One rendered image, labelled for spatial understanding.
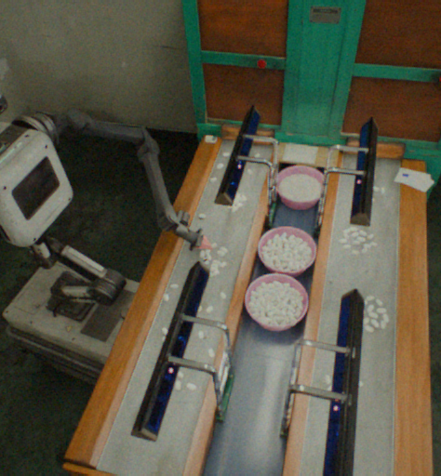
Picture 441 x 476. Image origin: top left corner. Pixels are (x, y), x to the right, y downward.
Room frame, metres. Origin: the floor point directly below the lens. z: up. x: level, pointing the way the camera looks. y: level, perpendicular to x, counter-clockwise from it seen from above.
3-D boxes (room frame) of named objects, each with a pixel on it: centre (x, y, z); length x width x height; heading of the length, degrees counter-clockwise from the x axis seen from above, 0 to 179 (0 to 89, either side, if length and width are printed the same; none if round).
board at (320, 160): (1.94, -0.50, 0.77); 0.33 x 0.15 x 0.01; 72
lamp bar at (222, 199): (1.66, -0.11, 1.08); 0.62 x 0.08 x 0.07; 162
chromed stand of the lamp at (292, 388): (0.59, -0.27, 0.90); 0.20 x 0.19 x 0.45; 162
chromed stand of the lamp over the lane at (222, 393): (0.71, 0.11, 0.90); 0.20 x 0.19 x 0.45; 162
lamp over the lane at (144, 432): (0.74, 0.18, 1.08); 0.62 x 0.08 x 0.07; 162
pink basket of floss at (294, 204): (1.74, -0.43, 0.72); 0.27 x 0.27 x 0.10
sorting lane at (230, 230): (1.26, 0.08, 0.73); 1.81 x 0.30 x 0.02; 162
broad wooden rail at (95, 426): (1.33, 0.28, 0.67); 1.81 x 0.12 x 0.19; 162
